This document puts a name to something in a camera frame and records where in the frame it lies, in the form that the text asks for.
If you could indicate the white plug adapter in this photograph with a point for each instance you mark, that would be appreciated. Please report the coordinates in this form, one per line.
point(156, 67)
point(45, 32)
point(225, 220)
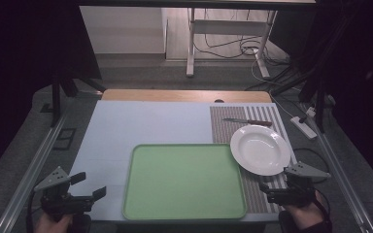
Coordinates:
point(311, 112)

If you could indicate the light blue table cover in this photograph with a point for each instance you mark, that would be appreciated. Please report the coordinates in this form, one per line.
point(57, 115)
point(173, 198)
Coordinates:
point(149, 124)

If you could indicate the white power strip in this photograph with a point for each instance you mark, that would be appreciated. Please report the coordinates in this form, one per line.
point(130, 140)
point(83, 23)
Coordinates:
point(303, 127)

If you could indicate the wooden table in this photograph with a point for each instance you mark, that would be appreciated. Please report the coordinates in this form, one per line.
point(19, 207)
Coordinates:
point(181, 95)

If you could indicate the aluminium rail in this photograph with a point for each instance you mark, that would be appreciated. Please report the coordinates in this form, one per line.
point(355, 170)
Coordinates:
point(29, 181)
point(346, 184)

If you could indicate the black curtain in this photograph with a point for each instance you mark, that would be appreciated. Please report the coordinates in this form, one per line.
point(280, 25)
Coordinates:
point(19, 64)
point(359, 81)

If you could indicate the person's right hand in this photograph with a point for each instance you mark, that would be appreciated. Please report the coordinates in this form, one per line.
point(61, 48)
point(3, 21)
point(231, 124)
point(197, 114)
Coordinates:
point(304, 214)

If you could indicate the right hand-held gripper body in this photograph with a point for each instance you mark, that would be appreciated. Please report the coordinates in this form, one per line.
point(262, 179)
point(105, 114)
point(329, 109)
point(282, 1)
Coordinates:
point(299, 189)

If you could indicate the person's left hand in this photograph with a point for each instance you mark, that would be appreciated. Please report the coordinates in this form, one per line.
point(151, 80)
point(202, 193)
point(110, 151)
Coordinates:
point(52, 224)

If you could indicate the striped woven placemat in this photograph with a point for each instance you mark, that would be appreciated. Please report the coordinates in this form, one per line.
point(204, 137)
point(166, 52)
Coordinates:
point(221, 124)

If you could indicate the white desk frame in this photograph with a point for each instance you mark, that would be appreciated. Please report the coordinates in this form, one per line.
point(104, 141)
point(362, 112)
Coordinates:
point(228, 26)

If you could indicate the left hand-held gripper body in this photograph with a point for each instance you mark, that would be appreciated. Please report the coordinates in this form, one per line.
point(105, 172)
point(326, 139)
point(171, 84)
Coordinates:
point(55, 181)

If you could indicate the black stand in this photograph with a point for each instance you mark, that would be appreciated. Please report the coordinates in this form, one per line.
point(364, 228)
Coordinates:
point(56, 100)
point(319, 106)

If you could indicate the green plastic tray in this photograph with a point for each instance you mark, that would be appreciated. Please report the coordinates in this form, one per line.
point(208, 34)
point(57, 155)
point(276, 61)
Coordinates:
point(184, 183)

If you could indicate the black floor bracket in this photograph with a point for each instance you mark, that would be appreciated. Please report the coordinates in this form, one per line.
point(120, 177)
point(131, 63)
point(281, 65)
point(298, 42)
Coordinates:
point(64, 139)

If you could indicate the white deep plate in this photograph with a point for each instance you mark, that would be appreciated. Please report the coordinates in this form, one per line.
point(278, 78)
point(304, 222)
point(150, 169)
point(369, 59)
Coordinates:
point(259, 150)

